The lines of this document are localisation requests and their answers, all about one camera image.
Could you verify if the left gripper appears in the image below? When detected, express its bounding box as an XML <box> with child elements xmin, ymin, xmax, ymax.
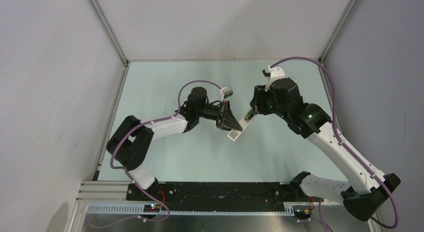
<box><xmin>196</xmin><ymin>101</ymin><xmax>242</xmax><ymax>134</ymax></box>

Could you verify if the green AAA battery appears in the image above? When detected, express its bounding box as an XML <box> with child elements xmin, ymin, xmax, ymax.
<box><xmin>244</xmin><ymin>112</ymin><xmax>255</xmax><ymax>122</ymax></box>

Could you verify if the white remote control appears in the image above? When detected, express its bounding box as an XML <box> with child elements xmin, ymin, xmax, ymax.
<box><xmin>227</xmin><ymin>108</ymin><xmax>255</xmax><ymax>142</ymax></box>

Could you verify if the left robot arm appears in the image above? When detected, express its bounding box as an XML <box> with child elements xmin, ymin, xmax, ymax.
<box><xmin>106</xmin><ymin>86</ymin><xmax>243</xmax><ymax>200</ymax></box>

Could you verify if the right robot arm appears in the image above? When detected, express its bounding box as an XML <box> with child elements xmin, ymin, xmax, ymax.
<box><xmin>250</xmin><ymin>78</ymin><xmax>401</xmax><ymax>222</ymax></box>

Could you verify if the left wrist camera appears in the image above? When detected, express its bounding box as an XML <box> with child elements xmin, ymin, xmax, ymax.
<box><xmin>219</xmin><ymin>86</ymin><xmax>234</xmax><ymax>102</ymax></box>

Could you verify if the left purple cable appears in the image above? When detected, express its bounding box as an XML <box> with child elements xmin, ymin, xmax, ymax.
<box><xmin>109</xmin><ymin>79</ymin><xmax>223</xmax><ymax>223</ymax></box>

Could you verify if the purple cable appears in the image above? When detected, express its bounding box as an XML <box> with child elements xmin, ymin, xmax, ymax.
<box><xmin>109</xmin><ymin>79</ymin><xmax>223</xmax><ymax>223</ymax></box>
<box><xmin>268</xmin><ymin>56</ymin><xmax>400</xmax><ymax>232</ymax></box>

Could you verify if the white slotted cable duct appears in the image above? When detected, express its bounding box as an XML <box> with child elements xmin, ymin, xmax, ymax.
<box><xmin>85</xmin><ymin>203</ymin><xmax>295</xmax><ymax>216</ymax></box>

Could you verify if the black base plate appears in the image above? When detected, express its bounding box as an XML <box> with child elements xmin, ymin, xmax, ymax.
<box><xmin>126</xmin><ymin>181</ymin><xmax>309</xmax><ymax>211</ymax></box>

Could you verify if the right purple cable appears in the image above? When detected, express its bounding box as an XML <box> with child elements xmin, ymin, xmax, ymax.
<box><xmin>268</xmin><ymin>56</ymin><xmax>400</xmax><ymax>232</ymax></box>

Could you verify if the aluminium frame rail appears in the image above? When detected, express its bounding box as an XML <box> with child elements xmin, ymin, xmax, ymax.
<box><xmin>87</xmin><ymin>0</ymin><xmax>129</xmax><ymax>67</ymax></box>

